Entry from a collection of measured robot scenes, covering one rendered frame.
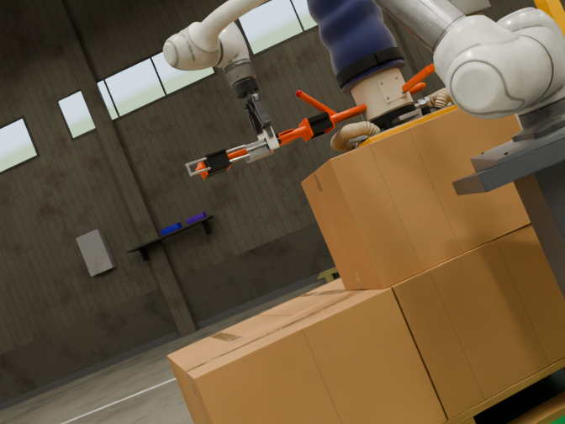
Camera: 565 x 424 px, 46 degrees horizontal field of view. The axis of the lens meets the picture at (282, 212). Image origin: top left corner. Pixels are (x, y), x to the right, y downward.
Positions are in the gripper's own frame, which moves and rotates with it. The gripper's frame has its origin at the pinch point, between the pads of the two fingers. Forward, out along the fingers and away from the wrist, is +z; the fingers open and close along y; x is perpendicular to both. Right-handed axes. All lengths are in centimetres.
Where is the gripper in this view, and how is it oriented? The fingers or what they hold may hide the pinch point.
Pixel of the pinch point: (269, 143)
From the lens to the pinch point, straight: 208.2
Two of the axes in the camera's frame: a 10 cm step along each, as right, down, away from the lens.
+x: -9.0, 3.6, -2.6
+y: -2.2, 1.4, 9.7
